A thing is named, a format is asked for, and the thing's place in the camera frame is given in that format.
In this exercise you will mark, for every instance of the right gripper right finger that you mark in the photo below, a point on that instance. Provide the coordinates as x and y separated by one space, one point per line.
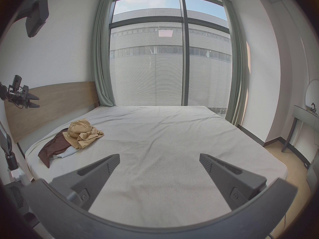
231 183

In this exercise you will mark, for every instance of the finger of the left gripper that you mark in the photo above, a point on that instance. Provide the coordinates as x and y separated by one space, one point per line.
32 105
33 97

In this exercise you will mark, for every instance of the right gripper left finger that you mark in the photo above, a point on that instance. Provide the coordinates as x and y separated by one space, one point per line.
87 183

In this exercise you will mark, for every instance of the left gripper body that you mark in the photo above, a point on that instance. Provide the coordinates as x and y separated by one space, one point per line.
25 99

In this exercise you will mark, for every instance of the tan shorts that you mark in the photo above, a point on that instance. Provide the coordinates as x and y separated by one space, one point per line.
82 133

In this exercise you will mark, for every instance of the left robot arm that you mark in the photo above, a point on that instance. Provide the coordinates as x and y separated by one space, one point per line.
7 143

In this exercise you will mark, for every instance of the bed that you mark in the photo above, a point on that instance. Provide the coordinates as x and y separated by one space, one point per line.
162 146

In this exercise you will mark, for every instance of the white garment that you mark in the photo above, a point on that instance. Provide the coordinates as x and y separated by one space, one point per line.
66 153

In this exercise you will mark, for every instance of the brown garment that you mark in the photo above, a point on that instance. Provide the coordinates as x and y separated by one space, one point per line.
53 147

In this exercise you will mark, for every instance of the grey small table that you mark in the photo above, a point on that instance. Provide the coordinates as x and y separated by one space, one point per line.
305 114

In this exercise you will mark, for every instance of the round white mirror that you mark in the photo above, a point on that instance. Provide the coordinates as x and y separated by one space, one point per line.
311 93

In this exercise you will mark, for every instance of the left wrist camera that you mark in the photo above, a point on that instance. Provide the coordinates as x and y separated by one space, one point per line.
25 88

